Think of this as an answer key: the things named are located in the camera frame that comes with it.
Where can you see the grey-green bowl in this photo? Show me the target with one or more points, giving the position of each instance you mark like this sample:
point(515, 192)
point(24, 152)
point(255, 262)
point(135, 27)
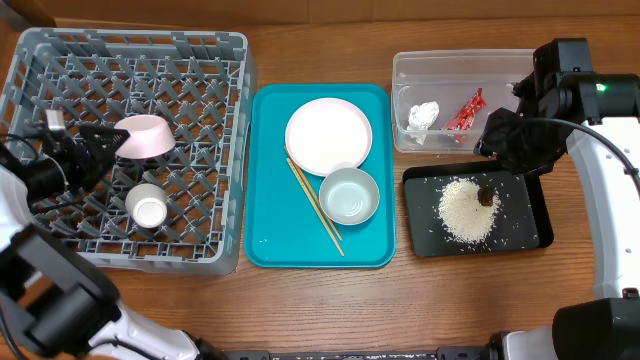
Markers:
point(349, 196)

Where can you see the white paper cup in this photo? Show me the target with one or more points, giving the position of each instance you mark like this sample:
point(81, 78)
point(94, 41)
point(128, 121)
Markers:
point(146, 205)

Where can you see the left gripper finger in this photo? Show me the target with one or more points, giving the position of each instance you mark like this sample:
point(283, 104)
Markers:
point(93, 168)
point(103, 138)

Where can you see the pink bowl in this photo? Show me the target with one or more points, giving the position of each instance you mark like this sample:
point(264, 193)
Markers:
point(149, 136)

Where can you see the black food waste tray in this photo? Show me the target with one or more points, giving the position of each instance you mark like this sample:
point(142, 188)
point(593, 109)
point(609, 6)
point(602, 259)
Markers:
point(522, 222)

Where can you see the grey plastic dish rack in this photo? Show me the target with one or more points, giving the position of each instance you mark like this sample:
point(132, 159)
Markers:
point(201, 83)

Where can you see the lower wooden chopstick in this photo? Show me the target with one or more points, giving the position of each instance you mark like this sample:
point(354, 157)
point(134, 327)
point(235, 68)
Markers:
point(307, 191)

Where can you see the red snack wrapper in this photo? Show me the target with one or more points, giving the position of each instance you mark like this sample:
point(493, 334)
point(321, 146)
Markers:
point(464, 118)

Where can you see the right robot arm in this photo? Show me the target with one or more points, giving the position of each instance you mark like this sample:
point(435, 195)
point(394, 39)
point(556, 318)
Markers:
point(595, 120)

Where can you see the teal serving tray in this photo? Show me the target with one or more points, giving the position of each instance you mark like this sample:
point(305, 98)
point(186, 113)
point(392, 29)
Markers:
point(282, 229)

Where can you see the brown food chunk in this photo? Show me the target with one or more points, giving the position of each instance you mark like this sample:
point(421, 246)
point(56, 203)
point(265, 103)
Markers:
point(485, 196)

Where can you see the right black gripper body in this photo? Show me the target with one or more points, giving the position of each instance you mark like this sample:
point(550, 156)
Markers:
point(523, 138)

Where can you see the pale pink round plate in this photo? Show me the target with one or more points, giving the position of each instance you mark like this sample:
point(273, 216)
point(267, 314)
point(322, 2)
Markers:
point(327, 134)

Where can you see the white tissue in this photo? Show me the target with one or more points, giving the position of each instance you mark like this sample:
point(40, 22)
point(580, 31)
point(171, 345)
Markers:
point(421, 118)

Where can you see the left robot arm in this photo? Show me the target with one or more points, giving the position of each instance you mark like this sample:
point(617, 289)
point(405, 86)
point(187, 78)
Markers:
point(53, 300)

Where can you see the clear plastic waste bin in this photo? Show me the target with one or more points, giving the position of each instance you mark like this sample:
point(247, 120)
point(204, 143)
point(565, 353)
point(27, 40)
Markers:
point(451, 77)

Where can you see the pile of white rice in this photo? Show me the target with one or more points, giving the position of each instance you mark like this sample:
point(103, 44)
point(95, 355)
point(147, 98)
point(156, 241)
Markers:
point(461, 214)

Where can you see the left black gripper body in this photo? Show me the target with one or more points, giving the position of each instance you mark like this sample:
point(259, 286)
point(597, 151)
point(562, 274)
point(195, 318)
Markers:
point(54, 173)

